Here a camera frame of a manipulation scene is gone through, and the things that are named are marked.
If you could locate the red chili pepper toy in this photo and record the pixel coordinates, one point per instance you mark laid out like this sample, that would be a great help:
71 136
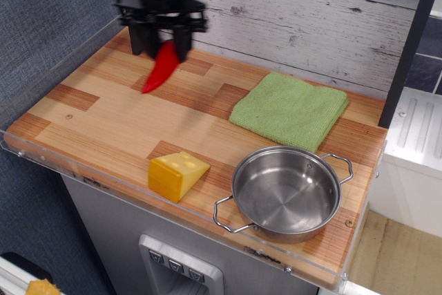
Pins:
166 62

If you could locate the dark right upright post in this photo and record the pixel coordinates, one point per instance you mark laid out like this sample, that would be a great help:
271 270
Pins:
417 28

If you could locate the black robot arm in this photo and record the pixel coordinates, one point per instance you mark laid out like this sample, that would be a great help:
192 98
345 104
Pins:
148 17

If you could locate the yellow object at corner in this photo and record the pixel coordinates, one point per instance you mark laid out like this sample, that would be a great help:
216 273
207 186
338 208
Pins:
42 287

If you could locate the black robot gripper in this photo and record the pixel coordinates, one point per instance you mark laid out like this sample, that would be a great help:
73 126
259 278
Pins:
181 16

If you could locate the silver dispenser panel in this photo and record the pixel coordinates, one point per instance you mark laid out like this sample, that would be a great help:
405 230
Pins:
173 271

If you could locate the stainless steel pot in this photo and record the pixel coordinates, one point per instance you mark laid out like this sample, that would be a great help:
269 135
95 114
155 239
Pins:
287 194

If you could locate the dark upright post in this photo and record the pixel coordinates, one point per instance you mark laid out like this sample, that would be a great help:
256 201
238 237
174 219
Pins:
417 28
136 41

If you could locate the yellow cheese wedge toy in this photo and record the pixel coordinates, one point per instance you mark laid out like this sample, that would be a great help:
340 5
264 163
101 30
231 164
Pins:
172 176

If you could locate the green towel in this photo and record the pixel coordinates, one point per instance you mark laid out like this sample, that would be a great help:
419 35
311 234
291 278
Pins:
290 111

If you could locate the dark left upright post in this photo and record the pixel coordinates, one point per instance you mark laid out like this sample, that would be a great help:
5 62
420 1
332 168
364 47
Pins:
136 41

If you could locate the white toy sink unit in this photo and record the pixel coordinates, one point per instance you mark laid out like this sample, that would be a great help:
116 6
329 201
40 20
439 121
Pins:
407 184

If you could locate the grey toy fridge cabinet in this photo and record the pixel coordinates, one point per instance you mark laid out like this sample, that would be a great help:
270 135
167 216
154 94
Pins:
115 227

